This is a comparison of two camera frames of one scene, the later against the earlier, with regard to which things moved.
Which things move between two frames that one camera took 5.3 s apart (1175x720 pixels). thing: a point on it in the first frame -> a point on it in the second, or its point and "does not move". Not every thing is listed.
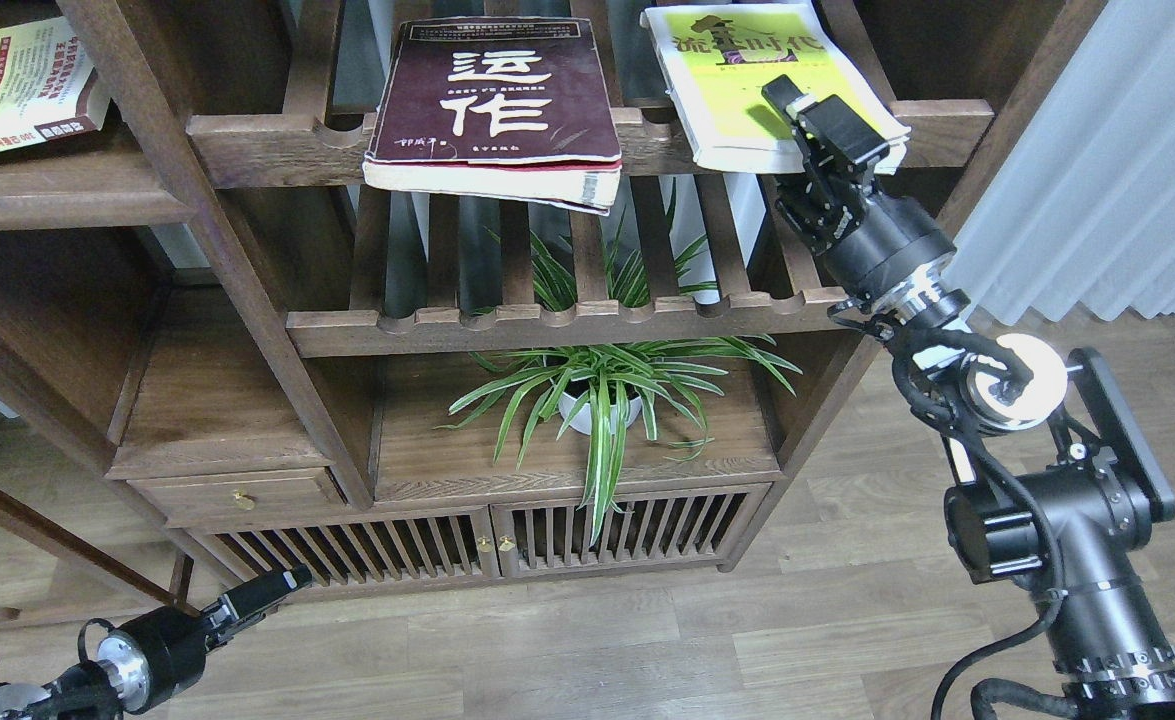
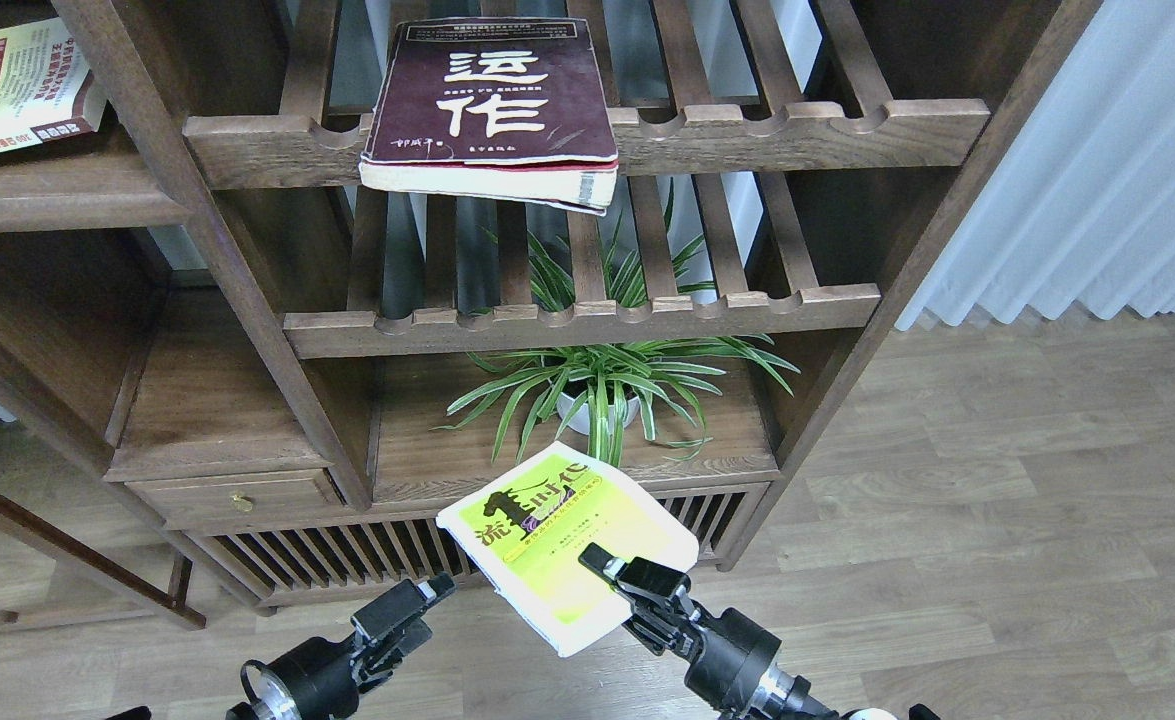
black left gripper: [152, 659] -> [321, 680]
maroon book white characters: [508, 106] does not move
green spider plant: [601, 385] does not move
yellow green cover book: [715, 60] -> [523, 533]
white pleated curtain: [1113, 192] does not move
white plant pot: [583, 422] does not move
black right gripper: [896, 246] -> [735, 654]
